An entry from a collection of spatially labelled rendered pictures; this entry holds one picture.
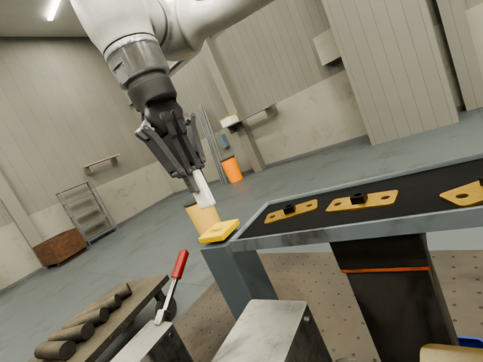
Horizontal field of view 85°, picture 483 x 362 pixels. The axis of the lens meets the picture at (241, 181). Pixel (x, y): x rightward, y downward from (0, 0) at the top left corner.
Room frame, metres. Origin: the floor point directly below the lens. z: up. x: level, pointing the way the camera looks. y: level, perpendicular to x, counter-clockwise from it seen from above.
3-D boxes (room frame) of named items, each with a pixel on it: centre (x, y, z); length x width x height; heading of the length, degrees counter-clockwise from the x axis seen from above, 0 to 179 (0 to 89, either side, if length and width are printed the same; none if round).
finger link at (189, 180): (0.46, 0.09, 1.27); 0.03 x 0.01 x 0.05; 143
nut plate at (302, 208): (0.39, -0.05, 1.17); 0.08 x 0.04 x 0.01; 69
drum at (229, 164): (7.97, 0.12, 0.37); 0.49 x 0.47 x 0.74; 138
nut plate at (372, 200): (0.32, -0.13, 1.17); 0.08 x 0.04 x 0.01; 46
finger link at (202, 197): (0.47, 0.08, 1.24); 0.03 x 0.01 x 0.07; 53
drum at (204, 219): (3.85, 0.72, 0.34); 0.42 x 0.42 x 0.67
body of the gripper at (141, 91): (0.47, 0.08, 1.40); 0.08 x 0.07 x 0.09; 143
